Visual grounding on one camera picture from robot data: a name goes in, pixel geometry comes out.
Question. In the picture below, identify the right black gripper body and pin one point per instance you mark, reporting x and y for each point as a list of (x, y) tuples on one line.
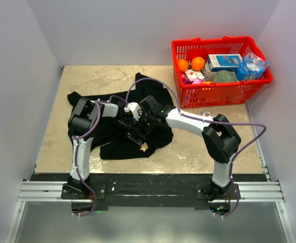
[(147, 122)]

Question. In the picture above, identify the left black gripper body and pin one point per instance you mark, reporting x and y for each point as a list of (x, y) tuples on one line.
[(125, 124)]

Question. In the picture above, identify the black t-shirt garment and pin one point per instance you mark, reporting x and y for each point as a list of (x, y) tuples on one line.
[(111, 140)]

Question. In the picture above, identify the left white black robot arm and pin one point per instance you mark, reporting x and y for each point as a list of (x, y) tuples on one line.
[(84, 125)]

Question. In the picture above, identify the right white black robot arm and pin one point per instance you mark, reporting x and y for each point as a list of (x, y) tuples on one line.
[(220, 138)]

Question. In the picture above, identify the red plastic basket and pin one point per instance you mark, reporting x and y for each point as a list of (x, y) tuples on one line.
[(203, 95)]

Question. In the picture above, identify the energy drink can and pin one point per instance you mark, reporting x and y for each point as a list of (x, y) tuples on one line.
[(207, 114)]

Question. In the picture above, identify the pink white packet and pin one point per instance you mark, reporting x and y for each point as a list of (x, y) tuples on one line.
[(192, 74)]

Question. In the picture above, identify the left orange fruit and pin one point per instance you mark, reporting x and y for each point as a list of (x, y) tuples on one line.
[(182, 65)]

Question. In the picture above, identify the orange fruit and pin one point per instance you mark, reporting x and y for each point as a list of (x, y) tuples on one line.
[(182, 65), (197, 63)]

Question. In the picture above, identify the right orange fruit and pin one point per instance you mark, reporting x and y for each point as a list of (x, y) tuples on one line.
[(197, 63)]

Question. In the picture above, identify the blue white box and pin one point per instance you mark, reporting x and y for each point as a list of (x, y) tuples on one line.
[(229, 62)]

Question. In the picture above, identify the blue plastic bag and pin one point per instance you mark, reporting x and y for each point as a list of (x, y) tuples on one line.
[(251, 67)]

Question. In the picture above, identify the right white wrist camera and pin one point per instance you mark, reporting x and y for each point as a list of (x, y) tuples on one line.
[(135, 109)]

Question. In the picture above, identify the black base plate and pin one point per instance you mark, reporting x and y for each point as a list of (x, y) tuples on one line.
[(143, 190)]

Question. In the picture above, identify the aluminium rail frame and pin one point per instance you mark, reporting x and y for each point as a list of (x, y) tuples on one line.
[(41, 214)]

